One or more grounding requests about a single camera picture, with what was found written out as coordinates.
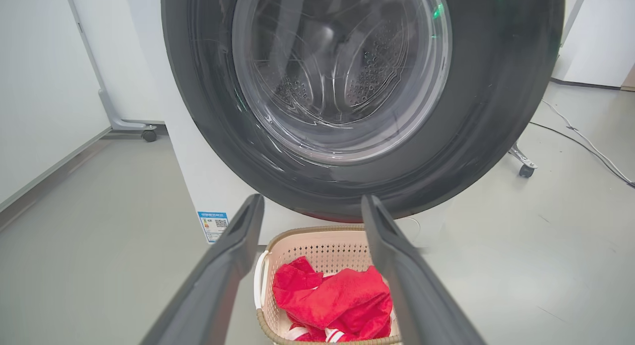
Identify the brown wooden furniture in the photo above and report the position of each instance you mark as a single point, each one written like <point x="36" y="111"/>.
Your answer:
<point x="630" y="79"/>

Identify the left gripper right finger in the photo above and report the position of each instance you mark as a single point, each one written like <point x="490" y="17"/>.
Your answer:
<point x="412" y="295"/>

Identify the grey stand leg with caster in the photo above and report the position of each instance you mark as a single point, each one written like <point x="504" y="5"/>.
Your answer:
<point x="526" y="170"/>
<point x="149" y="135"/>

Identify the black round glass washer door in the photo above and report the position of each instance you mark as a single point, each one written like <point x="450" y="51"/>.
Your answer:
<point x="496" y="111"/>

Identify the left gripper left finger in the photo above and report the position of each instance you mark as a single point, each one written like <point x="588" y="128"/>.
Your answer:
<point x="213" y="285"/>

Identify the blue white energy label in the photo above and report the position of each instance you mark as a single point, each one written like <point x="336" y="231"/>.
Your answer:
<point x="213" y="226"/>

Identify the pink plastic laundry basket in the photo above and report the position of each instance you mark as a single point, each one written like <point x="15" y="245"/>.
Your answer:
<point x="322" y="245"/>

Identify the white front-load washing machine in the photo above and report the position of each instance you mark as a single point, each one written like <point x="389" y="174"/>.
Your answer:
<point x="198" y="176"/>

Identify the red garment with white stripes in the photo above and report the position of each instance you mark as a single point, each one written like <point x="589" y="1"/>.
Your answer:
<point x="337" y="295"/>

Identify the white partition board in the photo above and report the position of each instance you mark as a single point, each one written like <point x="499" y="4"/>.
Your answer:
<point x="600" y="37"/>
<point x="119" y="62"/>

